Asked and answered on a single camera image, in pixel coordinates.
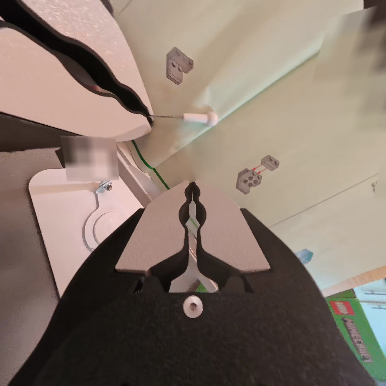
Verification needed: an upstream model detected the grey desk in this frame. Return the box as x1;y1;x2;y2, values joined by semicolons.
0;112;91;386

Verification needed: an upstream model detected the green toy brick set box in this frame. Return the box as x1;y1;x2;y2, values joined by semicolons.
325;279;386;385

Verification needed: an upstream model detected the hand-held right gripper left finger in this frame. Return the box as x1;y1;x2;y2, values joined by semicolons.
115;181;193;276

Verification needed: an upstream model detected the pale green instruction booklet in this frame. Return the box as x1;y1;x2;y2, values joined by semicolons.
115;0;386;290

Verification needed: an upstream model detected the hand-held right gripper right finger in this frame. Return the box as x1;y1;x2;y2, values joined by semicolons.
193;181;271;273

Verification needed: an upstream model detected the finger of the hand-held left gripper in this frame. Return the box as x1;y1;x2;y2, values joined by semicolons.
0;18;152;143
0;0;151;115

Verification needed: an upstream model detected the wire page holder white tip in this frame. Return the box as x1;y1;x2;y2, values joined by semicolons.
149;112;219;127

